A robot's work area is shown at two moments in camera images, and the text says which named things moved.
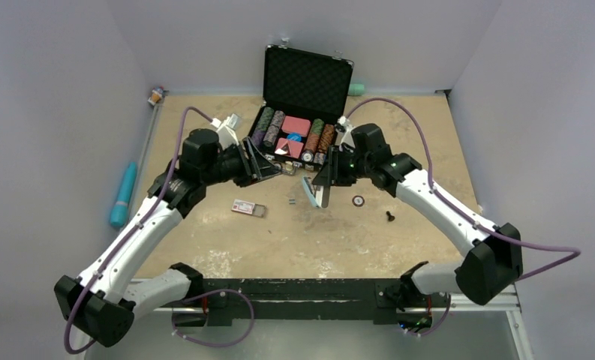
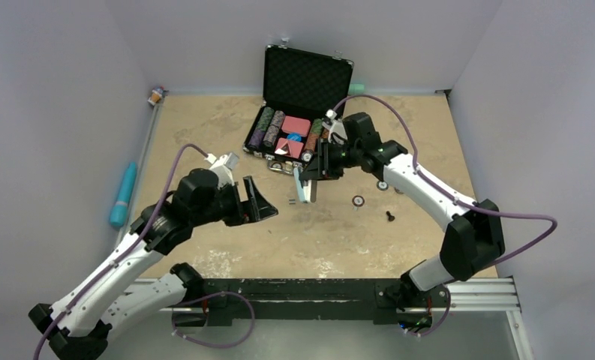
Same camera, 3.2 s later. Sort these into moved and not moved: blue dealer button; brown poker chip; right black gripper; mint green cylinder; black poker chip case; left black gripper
Moved: left black gripper; right black gripper
Not moved: mint green cylinder; black poker chip case; brown poker chip; blue dealer button
